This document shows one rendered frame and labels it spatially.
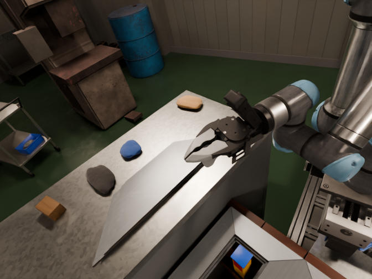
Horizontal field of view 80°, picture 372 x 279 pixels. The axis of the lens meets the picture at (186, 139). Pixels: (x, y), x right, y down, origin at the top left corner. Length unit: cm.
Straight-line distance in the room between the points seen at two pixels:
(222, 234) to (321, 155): 58
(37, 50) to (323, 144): 264
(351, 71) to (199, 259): 82
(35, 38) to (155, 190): 222
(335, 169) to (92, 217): 84
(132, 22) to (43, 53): 153
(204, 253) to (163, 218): 24
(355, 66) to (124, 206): 87
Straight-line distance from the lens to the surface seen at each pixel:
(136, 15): 385
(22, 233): 117
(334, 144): 59
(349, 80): 80
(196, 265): 100
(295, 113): 58
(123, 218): 90
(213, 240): 102
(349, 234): 97
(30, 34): 279
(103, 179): 105
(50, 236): 107
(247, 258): 95
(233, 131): 48
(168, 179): 92
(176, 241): 93
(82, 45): 340
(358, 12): 72
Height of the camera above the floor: 180
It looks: 43 degrees down
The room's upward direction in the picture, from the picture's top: 16 degrees counter-clockwise
